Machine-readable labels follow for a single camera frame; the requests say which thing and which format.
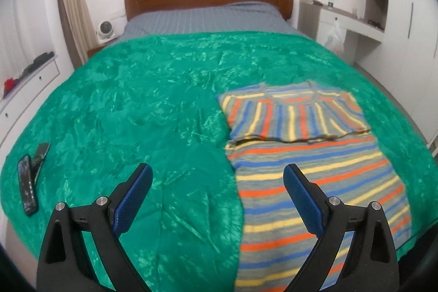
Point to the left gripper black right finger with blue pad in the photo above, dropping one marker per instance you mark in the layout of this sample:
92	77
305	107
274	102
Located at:
371	263

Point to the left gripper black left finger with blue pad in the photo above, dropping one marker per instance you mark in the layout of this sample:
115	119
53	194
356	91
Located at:
64	263

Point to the striped knit sweater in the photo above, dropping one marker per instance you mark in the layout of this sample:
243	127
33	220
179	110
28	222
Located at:
324	132

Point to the black clothes on cabinet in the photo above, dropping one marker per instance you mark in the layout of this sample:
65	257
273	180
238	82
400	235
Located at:
37	63

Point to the black smartphone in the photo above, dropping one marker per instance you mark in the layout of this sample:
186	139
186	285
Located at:
27	186

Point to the white drawer cabinet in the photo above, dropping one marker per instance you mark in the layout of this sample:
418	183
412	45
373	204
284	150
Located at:
24	94

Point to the green patterned bedspread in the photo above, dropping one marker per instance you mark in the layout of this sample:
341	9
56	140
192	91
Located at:
154	100

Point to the red item on cabinet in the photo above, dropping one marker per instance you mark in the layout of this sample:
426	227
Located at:
10	85

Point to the white wardrobe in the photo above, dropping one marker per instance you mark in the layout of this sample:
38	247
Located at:
405	63

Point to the wooden nightstand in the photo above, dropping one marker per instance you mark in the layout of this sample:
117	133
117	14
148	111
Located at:
93	51

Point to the white plastic bag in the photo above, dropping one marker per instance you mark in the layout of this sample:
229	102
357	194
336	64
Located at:
335	40

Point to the white sheer curtain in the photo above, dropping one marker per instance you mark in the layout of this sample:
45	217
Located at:
25	35

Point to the white desk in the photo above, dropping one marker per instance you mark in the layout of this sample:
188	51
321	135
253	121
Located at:
316	22

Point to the grey checked bed sheet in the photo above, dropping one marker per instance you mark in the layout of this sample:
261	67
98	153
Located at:
237	17

